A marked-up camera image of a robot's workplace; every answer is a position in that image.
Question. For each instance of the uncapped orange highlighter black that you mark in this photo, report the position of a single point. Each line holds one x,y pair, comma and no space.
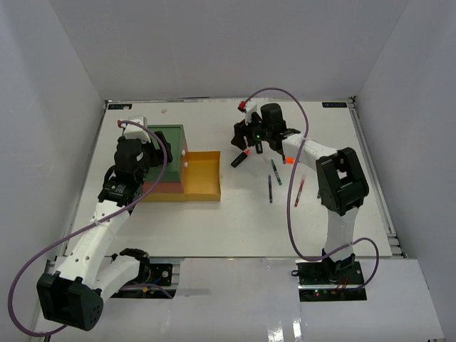
240,158

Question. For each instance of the left black corner label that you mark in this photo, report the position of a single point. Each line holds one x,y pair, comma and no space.
120,106

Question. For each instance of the green pen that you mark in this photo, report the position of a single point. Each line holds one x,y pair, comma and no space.
276,173

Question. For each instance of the green drawer cabinet box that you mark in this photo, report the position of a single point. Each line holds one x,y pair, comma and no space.
171,187

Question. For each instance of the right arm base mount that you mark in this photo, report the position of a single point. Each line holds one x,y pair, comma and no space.
317,284

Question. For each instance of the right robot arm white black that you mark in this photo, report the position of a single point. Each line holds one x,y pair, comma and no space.
342,185

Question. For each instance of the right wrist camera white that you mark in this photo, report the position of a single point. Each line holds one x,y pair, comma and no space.
247,107

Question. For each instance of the yellow drawer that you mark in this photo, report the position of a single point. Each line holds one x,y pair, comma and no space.
202,182

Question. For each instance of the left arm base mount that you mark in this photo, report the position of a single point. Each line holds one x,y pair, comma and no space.
161,283

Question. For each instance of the right black corner label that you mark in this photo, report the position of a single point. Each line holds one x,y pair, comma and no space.
334,104

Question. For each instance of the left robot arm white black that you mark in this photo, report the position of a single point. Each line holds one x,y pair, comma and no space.
75,293

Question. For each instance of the purple pen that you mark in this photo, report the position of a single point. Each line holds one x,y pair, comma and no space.
270,189

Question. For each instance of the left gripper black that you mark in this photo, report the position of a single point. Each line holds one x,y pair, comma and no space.
157,154

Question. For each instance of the blue cap black highlighter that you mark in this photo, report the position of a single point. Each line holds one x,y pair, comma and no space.
259,148

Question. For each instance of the red pen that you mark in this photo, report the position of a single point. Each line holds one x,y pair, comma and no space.
300,189

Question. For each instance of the black corner label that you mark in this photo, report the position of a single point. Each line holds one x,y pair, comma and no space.
334,104
120,106

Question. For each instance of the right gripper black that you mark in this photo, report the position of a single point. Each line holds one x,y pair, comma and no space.
241,130

